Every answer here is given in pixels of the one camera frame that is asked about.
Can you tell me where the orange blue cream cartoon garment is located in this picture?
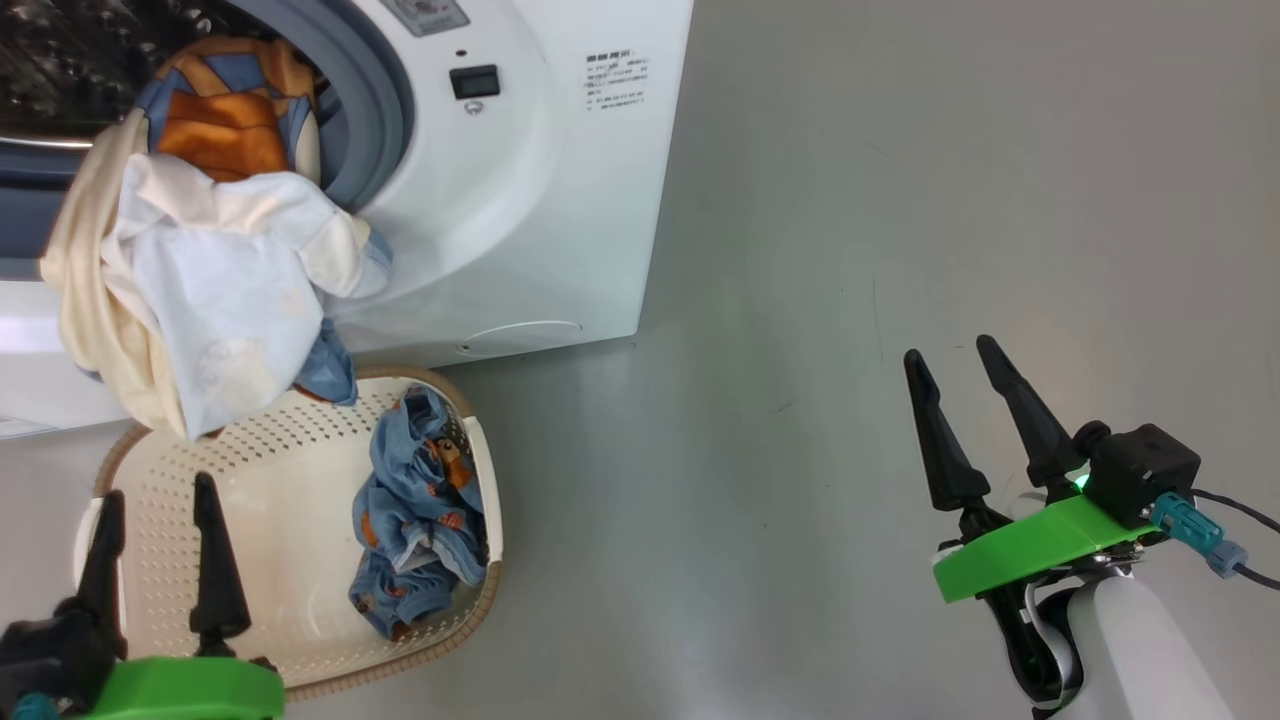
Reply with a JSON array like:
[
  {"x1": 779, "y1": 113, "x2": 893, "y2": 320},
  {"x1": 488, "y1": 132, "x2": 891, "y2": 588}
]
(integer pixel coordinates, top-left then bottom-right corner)
[{"x1": 40, "y1": 35, "x2": 393, "y2": 443}]

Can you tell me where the white front-load washing machine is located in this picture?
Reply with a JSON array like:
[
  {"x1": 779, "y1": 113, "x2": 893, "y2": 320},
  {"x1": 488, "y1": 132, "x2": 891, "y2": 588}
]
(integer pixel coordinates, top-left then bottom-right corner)
[{"x1": 0, "y1": 0, "x2": 696, "y2": 441}]

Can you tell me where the grey label sticker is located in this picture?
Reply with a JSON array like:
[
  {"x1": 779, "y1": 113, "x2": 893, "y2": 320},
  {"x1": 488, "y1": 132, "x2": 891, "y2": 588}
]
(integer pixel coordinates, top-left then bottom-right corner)
[{"x1": 380, "y1": 0, "x2": 471, "y2": 37}]

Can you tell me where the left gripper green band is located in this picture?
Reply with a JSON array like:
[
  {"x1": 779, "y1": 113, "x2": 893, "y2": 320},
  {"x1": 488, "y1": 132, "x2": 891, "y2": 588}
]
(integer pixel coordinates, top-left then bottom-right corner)
[{"x1": 60, "y1": 472, "x2": 287, "y2": 720}]

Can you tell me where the round white filter cover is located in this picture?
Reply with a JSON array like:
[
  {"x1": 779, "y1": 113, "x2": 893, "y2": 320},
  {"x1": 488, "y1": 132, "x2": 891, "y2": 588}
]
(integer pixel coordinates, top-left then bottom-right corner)
[{"x1": 462, "y1": 320, "x2": 584, "y2": 357}]

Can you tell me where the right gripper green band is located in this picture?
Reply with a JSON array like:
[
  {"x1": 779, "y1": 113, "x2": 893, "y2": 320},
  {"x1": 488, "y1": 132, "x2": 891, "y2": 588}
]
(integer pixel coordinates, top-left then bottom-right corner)
[{"x1": 903, "y1": 334, "x2": 1167, "y2": 713}]

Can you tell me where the blue bear print garment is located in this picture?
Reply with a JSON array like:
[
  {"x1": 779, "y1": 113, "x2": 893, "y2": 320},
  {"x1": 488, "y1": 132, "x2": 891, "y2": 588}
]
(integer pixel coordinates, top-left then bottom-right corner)
[{"x1": 348, "y1": 385, "x2": 491, "y2": 641}]

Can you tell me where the thin black right camera cable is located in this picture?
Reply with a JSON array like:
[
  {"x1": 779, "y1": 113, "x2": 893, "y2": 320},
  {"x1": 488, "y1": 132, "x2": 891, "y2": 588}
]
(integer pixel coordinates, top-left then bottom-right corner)
[{"x1": 1193, "y1": 487, "x2": 1280, "y2": 591}]

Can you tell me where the teal right camera connector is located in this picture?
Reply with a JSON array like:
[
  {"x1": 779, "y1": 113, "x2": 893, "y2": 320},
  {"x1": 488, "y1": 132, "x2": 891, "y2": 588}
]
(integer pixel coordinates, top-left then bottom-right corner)
[{"x1": 1150, "y1": 492, "x2": 1250, "y2": 580}]

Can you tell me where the cream perforated laundry basket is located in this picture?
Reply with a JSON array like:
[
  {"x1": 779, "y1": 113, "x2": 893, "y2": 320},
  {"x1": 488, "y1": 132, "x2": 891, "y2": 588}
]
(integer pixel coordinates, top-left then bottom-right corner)
[{"x1": 75, "y1": 365, "x2": 504, "y2": 701}]

